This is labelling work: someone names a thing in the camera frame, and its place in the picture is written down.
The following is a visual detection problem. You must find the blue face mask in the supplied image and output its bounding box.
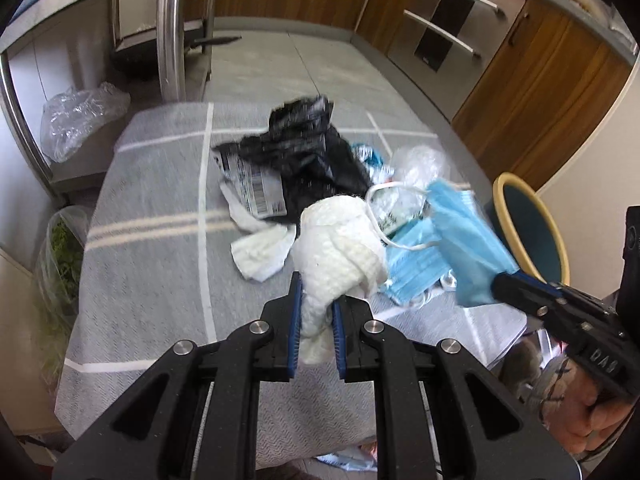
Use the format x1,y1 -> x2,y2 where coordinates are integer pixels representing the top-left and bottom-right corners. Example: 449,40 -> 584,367
425,178 -> 522,307
382,217 -> 453,307

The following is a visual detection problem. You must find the plastic bag of greens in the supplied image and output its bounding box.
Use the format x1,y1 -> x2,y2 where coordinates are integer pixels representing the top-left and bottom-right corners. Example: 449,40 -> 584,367
34,205 -> 93,321

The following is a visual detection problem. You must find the grey countertop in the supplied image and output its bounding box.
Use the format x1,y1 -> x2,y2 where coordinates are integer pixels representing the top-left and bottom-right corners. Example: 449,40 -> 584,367
432,0 -> 640,58

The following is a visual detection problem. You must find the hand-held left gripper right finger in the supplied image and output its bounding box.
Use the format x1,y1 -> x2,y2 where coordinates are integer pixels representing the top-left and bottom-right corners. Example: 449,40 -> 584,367
330,296 -> 573,480

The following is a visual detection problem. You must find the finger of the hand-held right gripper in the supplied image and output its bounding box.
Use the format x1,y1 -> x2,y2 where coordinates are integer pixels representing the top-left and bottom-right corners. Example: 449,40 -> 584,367
491,270 -> 563,323

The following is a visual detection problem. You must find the crumpled white tissue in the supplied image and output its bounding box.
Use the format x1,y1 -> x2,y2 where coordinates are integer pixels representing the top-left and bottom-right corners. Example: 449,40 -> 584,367
230,210 -> 297,283

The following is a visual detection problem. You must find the black plastic bag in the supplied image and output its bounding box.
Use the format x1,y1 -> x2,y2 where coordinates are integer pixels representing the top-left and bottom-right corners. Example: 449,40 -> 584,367
212,94 -> 373,225

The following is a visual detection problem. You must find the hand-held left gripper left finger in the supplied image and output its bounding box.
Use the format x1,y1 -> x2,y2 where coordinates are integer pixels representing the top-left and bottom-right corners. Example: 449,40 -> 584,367
52,271 -> 306,480

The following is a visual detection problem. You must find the large clear plastic bag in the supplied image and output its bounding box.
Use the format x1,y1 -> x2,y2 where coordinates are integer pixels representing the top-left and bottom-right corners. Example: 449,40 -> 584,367
40,81 -> 132,163

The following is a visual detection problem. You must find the grey mailer bag with label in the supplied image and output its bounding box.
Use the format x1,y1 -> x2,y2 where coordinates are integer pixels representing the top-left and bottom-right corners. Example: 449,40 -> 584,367
212,146 -> 288,220

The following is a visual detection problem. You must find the grey striped cloth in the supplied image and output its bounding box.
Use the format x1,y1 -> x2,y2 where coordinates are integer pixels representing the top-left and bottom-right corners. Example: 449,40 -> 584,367
54,101 -> 528,471

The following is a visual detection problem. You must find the teal bin with yellow rim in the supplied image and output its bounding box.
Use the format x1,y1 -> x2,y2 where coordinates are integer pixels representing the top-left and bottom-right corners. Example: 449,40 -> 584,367
492,171 -> 571,288

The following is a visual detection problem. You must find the stainless steel oven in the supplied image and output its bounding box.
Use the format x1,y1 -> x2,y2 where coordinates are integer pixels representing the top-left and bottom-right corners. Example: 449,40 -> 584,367
386,0 -> 528,88

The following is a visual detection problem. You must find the blue and white wrapper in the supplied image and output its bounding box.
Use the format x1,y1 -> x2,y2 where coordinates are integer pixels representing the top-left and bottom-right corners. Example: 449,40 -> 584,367
350,142 -> 396,183

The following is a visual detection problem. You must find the person's right hand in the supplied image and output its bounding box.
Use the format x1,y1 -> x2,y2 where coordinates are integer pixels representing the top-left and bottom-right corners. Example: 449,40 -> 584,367
542,360 -> 636,453

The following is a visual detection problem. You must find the white paper towel wad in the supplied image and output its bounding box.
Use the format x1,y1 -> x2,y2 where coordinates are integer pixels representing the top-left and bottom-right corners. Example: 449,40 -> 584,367
291,196 -> 390,366

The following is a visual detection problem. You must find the metal frame trolley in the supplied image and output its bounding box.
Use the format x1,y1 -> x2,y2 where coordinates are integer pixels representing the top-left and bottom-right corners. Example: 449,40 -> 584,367
0,0 -> 243,203

